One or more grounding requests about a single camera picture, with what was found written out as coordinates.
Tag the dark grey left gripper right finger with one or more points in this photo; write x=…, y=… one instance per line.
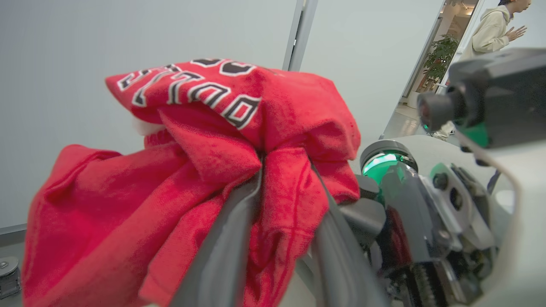
x=341, y=273

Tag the grey right gripper body green band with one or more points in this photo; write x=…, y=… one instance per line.
x=426, y=213

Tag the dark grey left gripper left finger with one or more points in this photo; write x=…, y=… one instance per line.
x=222, y=251

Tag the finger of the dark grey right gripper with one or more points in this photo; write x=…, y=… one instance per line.
x=367, y=186
x=364, y=219

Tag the red lettered jersey garment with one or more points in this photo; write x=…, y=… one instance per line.
x=213, y=170

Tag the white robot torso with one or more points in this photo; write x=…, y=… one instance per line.
x=524, y=238

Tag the green potted plant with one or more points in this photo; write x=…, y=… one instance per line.
x=439, y=57

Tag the person in beige hoodie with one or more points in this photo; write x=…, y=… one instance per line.
x=490, y=32

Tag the grey round metal device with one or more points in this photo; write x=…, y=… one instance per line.
x=8, y=277

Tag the dark grey robot head camera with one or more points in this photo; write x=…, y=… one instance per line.
x=499, y=98

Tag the grey metal wall post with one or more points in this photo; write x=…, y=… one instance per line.
x=300, y=34

